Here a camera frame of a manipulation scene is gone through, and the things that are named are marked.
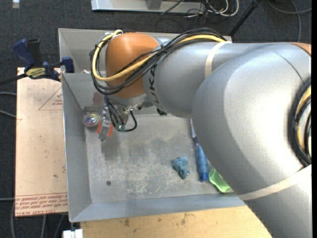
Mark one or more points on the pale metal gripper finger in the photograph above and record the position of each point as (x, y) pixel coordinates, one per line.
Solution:
(108, 129)
(103, 130)

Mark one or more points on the grey metal bin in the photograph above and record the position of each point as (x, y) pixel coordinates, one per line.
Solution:
(138, 157)

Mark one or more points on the brown cardboard board red print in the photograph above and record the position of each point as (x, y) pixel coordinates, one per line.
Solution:
(39, 142)

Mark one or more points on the blue toy animal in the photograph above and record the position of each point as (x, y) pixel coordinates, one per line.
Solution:
(181, 167)

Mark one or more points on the green translucent plastic piece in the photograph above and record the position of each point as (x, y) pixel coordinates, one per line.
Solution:
(218, 183)

